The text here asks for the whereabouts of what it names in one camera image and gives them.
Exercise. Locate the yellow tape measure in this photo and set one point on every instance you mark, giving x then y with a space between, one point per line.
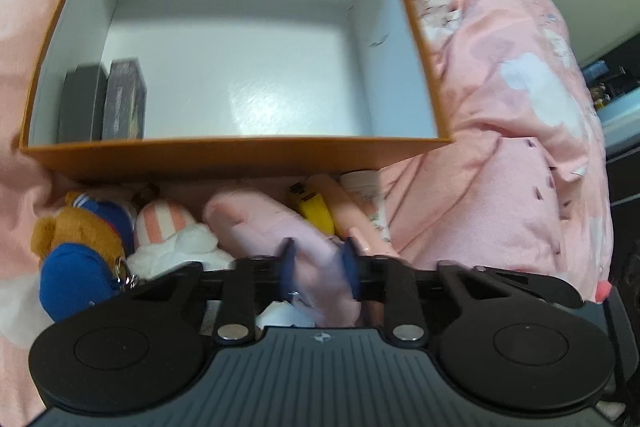
315 212

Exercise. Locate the pink handheld fan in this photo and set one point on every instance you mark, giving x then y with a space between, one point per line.
345 207

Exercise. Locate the cluttered desk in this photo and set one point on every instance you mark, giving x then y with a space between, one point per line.
620 112

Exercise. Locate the dark furniture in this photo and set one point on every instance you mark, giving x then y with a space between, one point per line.
627 307

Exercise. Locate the coral pink object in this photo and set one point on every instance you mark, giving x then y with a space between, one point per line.
603 291

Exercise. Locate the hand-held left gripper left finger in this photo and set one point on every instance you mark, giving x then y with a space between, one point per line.
287 267

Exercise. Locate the white plush with striped hat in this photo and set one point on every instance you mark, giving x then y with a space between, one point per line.
170 247

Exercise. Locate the pink fabric pouch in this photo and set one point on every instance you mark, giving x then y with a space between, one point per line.
255 222

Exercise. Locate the brown teddy bear plush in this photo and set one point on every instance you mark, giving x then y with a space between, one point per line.
70 277

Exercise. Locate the orange cardboard box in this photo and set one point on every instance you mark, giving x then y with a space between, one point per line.
240 72

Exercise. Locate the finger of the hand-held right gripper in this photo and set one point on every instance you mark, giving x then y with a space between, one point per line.
545 293

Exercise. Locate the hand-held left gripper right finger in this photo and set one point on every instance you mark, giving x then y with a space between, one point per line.
350 269

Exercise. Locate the pink printed blanket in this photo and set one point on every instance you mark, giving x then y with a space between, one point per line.
500 157

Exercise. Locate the dark printed box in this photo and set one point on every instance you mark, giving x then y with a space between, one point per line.
125 102

